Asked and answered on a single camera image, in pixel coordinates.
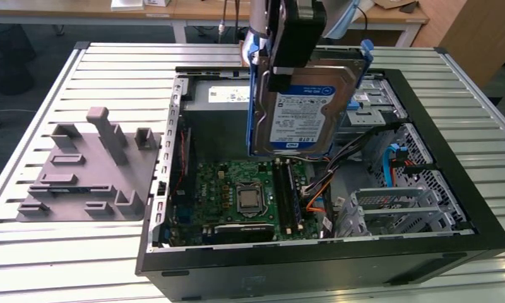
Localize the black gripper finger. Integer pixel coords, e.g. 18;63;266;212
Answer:
263;65;298;93

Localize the hard disk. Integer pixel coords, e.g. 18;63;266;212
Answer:
243;28;374;158

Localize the blue data wire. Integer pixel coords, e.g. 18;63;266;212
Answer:
381;143;405;190

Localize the black disk power wire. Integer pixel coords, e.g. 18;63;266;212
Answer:
393;146;437;174

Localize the grey power supply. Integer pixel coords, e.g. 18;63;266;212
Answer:
179;78;253;163

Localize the brown cardboard piece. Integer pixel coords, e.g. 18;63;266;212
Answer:
371;0;418;13

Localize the CPU socket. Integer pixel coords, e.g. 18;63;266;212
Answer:
231;181;270;219

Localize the green motherboard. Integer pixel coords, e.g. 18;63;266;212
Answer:
193;159;321;244

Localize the RAM stick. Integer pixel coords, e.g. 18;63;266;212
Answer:
286;162;305;223
29;186;110;194

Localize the black RAM slot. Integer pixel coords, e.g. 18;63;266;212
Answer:
273;159;294;234

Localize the silver CPU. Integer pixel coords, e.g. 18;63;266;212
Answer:
237;189;263;211

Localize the black graphics card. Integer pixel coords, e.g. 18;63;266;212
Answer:
203;223;275;244

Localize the wooden desk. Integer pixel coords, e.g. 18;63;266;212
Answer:
0;0;430;48

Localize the grey parts rack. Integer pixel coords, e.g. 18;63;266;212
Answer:
14;106;163;223

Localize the black PC case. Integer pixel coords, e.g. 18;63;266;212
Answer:
133;66;505;300

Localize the black wire bundle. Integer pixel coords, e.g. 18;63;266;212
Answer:
309;121;409;196

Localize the red black twisted wire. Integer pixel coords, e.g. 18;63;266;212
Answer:
170;131;187;198

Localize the orange wire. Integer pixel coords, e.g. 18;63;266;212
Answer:
305;191;327;218

